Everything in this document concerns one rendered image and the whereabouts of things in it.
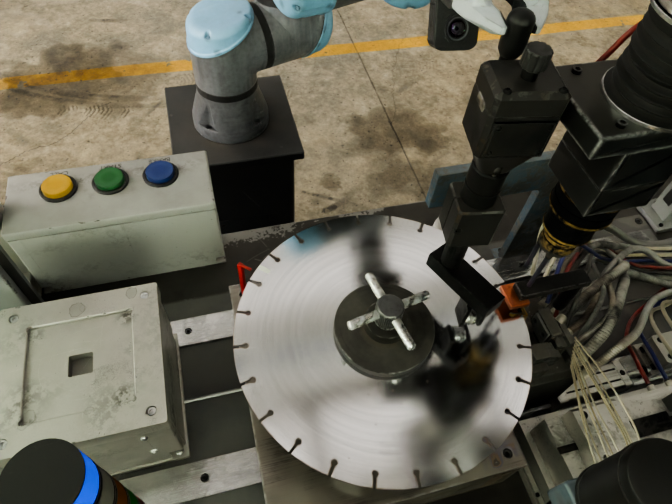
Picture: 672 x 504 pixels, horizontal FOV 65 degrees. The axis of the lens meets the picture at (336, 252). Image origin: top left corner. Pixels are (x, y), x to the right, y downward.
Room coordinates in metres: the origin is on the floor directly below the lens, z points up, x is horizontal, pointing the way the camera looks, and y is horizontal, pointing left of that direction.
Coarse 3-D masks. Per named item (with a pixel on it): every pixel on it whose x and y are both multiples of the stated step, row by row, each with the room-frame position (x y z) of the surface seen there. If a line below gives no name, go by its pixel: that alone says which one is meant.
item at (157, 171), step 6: (156, 162) 0.53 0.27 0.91; (162, 162) 0.53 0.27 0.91; (168, 162) 0.53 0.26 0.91; (150, 168) 0.52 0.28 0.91; (156, 168) 0.52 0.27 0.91; (162, 168) 0.52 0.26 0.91; (168, 168) 0.52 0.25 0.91; (150, 174) 0.51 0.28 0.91; (156, 174) 0.51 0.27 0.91; (162, 174) 0.51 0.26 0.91; (168, 174) 0.51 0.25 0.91; (174, 174) 0.52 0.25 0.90; (150, 180) 0.50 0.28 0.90; (156, 180) 0.50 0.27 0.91; (162, 180) 0.50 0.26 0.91; (168, 180) 0.50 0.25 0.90
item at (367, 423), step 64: (320, 256) 0.36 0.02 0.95; (384, 256) 0.37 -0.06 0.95; (256, 320) 0.27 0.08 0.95; (320, 320) 0.28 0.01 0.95; (448, 320) 0.29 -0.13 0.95; (512, 320) 0.30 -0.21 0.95; (256, 384) 0.20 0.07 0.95; (320, 384) 0.20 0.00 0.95; (384, 384) 0.21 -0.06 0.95; (448, 384) 0.22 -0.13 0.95; (512, 384) 0.22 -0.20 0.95; (320, 448) 0.14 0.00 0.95; (384, 448) 0.15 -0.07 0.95; (448, 448) 0.15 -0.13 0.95
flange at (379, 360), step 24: (360, 288) 0.32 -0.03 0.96; (384, 288) 0.32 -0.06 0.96; (336, 312) 0.28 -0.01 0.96; (360, 312) 0.29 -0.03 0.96; (408, 312) 0.29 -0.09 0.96; (336, 336) 0.26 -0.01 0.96; (360, 336) 0.26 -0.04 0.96; (384, 336) 0.25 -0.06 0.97; (432, 336) 0.27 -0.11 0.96; (360, 360) 0.23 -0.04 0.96; (384, 360) 0.23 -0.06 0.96; (408, 360) 0.24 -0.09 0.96
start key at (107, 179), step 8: (104, 168) 0.51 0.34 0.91; (112, 168) 0.51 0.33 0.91; (96, 176) 0.49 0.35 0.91; (104, 176) 0.49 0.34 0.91; (112, 176) 0.49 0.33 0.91; (120, 176) 0.50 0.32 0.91; (96, 184) 0.48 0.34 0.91; (104, 184) 0.48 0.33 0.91; (112, 184) 0.48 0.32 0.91; (120, 184) 0.49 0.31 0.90
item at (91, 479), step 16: (32, 448) 0.07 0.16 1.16; (48, 448) 0.07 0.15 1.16; (64, 448) 0.07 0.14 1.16; (16, 464) 0.06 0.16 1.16; (32, 464) 0.06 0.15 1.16; (48, 464) 0.06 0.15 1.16; (64, 464) 0.06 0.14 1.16; (80, 464) 0.06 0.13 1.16; (0, 480) 0.05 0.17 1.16; (16, 480) 0.05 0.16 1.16; (32, 480) 0.05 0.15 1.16; (48, 480) 0.05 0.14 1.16; (64, 480) 0.05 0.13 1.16; (80, 480) 0.05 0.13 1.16; (96, 480) 0.06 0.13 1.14; (0, 496) 0.04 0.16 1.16; (16, 496) 0.04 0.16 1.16; (32, 496) 0.04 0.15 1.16; (48, 496) 0.04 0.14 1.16; (64, 496) 0.05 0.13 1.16; (80, 496) 0.05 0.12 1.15; (96, 496) 0.05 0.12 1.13
